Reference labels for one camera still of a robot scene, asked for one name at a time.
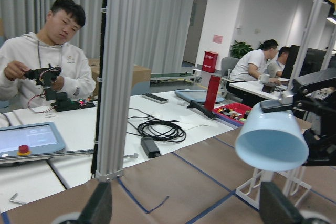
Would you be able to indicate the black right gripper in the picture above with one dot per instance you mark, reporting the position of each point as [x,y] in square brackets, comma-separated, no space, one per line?
[319,119]

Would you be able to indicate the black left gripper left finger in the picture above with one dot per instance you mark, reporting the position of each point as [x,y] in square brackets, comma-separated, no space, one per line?
[99,207]

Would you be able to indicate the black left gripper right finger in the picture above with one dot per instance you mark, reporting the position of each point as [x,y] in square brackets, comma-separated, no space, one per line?
[274,207]

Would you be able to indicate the light blue plastic cup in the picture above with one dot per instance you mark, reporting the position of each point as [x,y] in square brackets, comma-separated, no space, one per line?
[271,141]

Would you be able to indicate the red parts tray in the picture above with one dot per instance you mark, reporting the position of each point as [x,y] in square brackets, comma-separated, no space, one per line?
[234,113]

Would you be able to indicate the seated man white shirt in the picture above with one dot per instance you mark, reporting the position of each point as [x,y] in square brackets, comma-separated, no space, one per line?
[250,68]

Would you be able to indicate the grey office chair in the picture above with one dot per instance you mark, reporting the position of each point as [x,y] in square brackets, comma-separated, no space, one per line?
[227,65]

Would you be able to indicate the green potted plant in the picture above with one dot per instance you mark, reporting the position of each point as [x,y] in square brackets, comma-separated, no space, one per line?
[239,49]

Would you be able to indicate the black computer monitor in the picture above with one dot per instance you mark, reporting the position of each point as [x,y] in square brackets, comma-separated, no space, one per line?
[312,62]

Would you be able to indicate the blue teach pendant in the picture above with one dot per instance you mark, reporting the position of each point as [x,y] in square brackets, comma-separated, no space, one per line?
[38,138]
[192,95]

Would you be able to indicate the red fire cabinet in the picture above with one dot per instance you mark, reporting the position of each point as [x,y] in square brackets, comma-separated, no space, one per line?
[209,61]

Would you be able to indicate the black power brick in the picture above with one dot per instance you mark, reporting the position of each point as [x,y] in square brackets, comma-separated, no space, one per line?
[150,147]

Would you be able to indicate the cardboard box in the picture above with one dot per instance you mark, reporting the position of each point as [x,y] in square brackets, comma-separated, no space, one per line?
[140,81]

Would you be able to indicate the aluminium frame post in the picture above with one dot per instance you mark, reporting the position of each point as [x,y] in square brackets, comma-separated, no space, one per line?
[151,31]

